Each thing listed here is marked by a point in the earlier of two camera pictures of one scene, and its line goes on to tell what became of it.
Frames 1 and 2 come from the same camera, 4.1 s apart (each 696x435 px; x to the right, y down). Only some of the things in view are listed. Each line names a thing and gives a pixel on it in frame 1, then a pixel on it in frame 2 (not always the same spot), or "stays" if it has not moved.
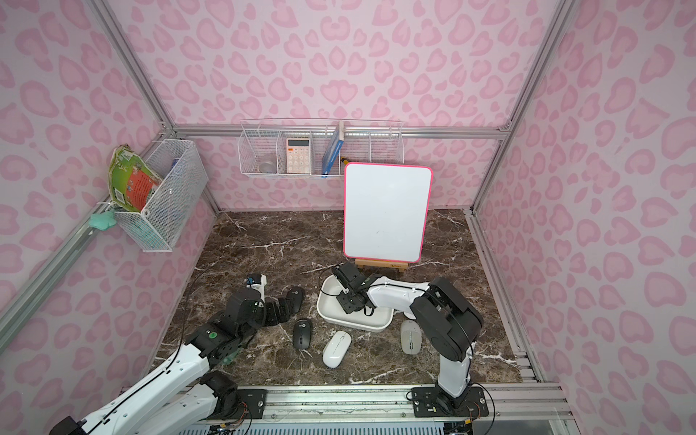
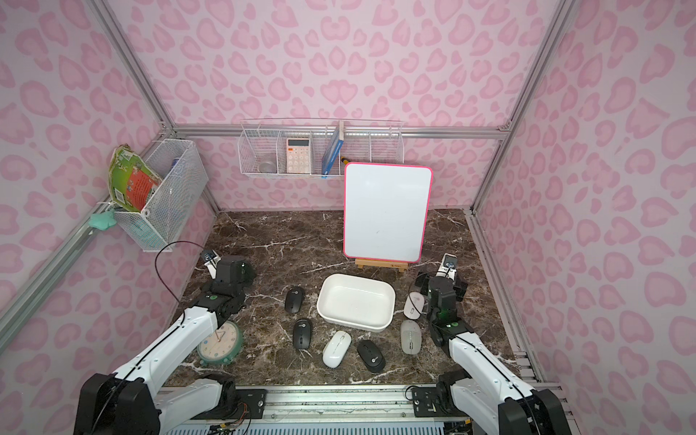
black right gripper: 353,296 -> 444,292
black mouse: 303,333 stays
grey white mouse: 410,337 stays
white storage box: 331,311 stays
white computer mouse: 336,350 stays
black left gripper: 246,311 -> 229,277
